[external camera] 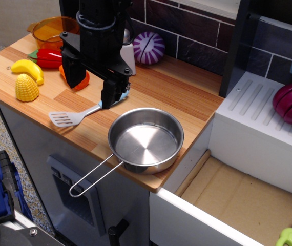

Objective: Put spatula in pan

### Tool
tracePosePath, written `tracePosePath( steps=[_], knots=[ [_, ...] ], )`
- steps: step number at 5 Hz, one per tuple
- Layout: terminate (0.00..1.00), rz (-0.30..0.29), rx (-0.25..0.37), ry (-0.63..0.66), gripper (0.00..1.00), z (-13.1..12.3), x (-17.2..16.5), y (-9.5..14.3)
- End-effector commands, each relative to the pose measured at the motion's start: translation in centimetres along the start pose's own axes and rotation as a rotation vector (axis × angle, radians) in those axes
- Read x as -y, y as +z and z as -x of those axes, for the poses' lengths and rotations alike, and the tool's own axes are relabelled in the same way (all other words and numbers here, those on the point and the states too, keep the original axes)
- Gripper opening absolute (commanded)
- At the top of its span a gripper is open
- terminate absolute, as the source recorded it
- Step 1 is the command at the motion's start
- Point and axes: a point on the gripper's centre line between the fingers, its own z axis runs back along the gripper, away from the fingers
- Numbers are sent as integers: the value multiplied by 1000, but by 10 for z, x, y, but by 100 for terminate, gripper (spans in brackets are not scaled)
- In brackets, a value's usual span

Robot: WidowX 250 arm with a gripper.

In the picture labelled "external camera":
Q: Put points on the white salt shaker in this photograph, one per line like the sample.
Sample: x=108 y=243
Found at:
x=127 y=51

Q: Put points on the white toy oven door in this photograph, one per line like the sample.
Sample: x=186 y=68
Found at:
x=82 y=197

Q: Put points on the black oven door handle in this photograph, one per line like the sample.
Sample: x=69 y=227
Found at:
x=115 y=232

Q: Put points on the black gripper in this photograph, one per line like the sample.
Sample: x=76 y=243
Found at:
x=97 y=49

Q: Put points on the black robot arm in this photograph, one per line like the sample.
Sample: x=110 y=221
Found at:
x=102 y=12

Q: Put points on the yellow toy banana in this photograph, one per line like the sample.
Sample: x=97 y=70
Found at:
x=27 y=66

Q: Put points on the blue clamp tool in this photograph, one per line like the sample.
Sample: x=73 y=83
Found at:
x=11 y=191

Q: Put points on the orange transparent plastic pot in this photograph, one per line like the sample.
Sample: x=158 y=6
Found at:
x=47 y=32

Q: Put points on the stainless steel pan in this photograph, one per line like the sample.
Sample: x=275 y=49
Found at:
x=144 y=141

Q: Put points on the white toy sink basin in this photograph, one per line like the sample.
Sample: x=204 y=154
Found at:
x=219 y=205

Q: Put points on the red toy pepper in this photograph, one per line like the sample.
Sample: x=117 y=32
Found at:
x=46 y=58

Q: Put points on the orange toy carrot piece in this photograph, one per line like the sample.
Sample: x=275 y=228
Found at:
x=81 y=85

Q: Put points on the purple white toy onion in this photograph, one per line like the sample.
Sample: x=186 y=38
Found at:
x=149 y=48

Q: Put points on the yellow toy corn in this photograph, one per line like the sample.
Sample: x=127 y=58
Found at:
x=26 y=89

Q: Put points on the grey spatula light-blue handle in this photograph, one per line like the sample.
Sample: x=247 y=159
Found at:
x=67 y=119

